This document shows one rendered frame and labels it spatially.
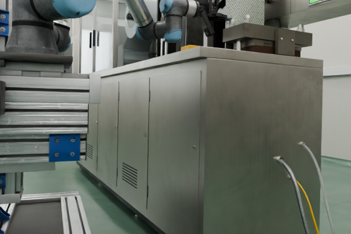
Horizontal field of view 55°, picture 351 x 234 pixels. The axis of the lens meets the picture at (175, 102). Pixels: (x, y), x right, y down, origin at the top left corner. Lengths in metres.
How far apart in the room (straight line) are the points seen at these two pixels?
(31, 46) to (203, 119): 0.63
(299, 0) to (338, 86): 2.79
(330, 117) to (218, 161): 3.33
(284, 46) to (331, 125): 3.03
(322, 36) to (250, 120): 3.41
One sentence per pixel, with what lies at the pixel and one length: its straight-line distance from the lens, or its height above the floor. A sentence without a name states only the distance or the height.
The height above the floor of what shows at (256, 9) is 1.16.
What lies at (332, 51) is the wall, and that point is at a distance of 4.57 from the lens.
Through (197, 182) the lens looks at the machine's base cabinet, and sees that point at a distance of 1.31.
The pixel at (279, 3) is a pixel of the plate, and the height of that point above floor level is 1.21.
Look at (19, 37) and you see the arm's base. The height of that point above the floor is 0.87.
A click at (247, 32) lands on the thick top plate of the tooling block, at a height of 0.99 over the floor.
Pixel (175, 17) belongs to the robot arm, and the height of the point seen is 1.05.
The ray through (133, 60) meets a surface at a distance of 2.51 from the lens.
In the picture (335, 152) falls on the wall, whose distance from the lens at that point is 4.52.
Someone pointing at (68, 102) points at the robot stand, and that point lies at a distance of 1.04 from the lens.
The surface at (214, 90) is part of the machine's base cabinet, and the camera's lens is 1.26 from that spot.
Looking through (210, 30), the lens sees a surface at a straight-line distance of 1.56.
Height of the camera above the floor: 0.70
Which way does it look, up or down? level
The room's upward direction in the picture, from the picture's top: 1 degrees clockwise
